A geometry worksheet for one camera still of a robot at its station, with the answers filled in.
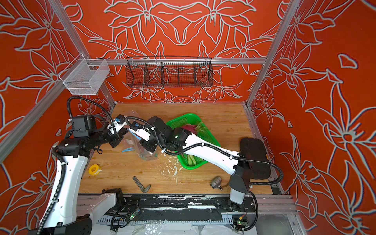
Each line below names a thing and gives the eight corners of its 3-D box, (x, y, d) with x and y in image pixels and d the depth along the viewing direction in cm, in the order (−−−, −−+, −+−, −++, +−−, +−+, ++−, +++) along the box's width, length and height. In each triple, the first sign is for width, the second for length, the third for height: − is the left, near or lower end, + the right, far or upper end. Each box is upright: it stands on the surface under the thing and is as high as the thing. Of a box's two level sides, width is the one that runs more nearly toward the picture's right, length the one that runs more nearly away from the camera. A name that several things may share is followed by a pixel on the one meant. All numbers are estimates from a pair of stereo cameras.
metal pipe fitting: (210, 190, 79) (211, 188, 76) (209, 178, 83) (210, 176, 80) (221, 190, 79) (222, 188, 76) (219, 178, 83) (221, 176, 80)
